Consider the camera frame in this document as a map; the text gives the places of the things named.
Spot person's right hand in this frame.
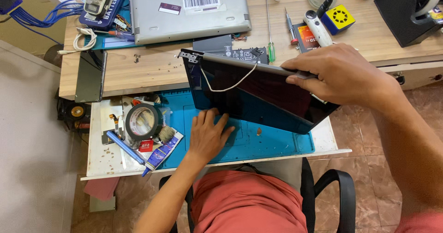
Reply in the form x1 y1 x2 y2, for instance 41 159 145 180
280 43 403 115

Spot person's left hand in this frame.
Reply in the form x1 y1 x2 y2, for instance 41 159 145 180
187 108 236 165

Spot black laptop screen panel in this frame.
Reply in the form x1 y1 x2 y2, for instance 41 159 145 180
178 48 342 135

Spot small bristle brush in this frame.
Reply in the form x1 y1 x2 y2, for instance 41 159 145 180
157 125 176 144

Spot white blue glue tube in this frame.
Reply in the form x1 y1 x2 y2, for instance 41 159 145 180
141 130 184 178

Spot blue silicone repair mat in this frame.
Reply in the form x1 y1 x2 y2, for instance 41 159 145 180
155 88 316 170

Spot white electric screwdriver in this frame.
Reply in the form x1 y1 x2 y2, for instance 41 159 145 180
303 10 334 48

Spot black orange drive box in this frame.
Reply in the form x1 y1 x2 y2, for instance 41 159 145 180
293 22 321 54

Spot yellow blue magnetizer cube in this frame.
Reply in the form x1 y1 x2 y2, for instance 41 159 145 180
321 4 356 36

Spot red flux tin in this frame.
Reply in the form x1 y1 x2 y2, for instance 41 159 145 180
138 139 155 153

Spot wooden desk drawer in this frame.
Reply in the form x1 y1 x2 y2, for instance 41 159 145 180
377 60 443 91

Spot red shorts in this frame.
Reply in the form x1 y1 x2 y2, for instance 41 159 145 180
190 170 308 233

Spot red black precision screwdriver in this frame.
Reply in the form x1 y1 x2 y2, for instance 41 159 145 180
284 7 299 46

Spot black tape roll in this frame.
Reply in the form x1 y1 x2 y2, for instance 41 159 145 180
125 103 163 142

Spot black tape dispenser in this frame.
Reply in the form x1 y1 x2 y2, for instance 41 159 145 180
373 0 443 48

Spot blue pen tool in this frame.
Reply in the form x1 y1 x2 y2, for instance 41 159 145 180
106 130 146 166

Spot scatter of small screws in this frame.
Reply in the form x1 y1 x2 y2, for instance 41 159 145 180
133 52 185 75

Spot black laptop battery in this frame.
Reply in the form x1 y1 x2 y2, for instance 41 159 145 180
192 34 270 66

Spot white pull-out tray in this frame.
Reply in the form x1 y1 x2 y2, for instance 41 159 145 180
81 94 352 181

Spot black office chair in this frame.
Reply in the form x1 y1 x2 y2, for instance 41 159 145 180
159 157 356 233

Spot grey box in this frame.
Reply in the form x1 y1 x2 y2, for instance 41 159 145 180
89 195 117 213

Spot silver laptop base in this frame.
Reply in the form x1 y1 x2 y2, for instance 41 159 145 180
128 0 253 46

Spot black smartphone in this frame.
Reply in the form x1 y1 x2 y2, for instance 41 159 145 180
74 49 108 104

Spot black speaker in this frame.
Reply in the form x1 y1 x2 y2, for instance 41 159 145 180
55 89 92 134

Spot blue battery package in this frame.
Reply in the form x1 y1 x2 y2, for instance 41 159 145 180
78 0 128 31

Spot white battery charger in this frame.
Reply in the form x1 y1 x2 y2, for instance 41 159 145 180
83 0 113 18

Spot white antenna cable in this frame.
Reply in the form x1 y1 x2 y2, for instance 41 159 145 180
200 61 259 92

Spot metal bracket with flex cable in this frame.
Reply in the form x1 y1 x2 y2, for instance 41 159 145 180
101 113 126 145

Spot green-handled long screwdriver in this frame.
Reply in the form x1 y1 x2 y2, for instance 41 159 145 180
264 0 277 63

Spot clear-handled screwdriver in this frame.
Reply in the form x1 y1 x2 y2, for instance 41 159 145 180
95 29 135 42

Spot white coiled cable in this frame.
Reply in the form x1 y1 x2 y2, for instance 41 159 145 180
57 27 98 55

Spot bundle of blue cables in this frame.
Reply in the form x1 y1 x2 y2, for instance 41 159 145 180
9 0 86 47

